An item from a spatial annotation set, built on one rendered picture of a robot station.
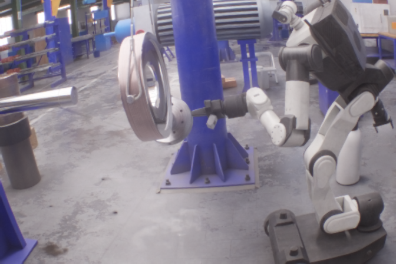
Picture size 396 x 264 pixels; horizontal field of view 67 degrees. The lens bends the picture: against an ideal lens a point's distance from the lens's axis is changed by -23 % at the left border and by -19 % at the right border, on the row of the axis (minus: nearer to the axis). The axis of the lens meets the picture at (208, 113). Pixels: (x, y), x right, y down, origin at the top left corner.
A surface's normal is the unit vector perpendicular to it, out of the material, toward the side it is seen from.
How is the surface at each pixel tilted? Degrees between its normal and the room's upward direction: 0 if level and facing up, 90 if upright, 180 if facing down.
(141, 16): 90
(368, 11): 90
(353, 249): 0
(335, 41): 112
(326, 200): 90
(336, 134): 90
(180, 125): 50
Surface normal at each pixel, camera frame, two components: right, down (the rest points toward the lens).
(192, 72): -0.22, 0.31
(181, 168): 0.30, 0.25
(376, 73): 0.00, 0.29
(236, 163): -0.46, 0.30
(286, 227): -0.11, -0.95
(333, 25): -0.44, 0.64
